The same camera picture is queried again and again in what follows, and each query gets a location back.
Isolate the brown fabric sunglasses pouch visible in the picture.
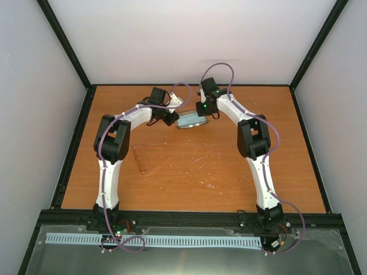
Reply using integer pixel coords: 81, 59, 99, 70
176, 111, 208, 129

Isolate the light blue cleaning cloth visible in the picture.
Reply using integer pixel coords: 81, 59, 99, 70
177, 113, 208, 128

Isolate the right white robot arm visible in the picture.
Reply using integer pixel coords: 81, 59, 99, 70
196, 77, 284, 231

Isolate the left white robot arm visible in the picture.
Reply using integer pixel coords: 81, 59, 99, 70
93, 87, 184, 231

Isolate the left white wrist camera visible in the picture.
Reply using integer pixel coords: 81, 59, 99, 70
167, 93, 184, 113

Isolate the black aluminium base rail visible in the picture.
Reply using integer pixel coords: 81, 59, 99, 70
38, 209, 345, 233

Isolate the black left frame post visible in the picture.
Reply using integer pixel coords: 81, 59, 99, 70
36, 0, 92, 91

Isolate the black frame post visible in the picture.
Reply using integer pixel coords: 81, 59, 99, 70
36, 0, 92, 91
289, 0, 348, 92

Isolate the light blue slotted cable duct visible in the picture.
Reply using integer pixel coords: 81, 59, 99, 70
44, 233, 262, 250

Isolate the black right frame post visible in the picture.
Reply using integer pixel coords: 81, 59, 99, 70
289, 0, 348, 92

